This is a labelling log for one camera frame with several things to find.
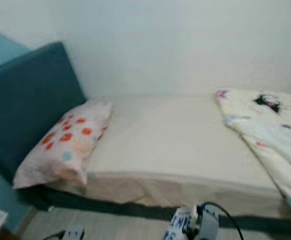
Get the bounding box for pink pillow orange prints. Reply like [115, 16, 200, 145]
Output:
[12, 98, 114, 191]

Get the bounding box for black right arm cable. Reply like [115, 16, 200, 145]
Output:
[200, 201, 245, 240]

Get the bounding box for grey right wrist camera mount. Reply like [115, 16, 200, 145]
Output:
[196, 205, 221, 240]

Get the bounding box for cream cartoon print blanket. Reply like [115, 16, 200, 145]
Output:
[214, 88, 291, 227]

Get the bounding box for dark blue bed base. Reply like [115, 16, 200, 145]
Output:
[33, 186, 291, 237]

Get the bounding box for blue upholstered headboard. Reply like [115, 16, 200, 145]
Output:
[0, 41, 88, 185]

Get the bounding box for cream bed mattress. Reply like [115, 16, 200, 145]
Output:
[44, 94, 291, 222]

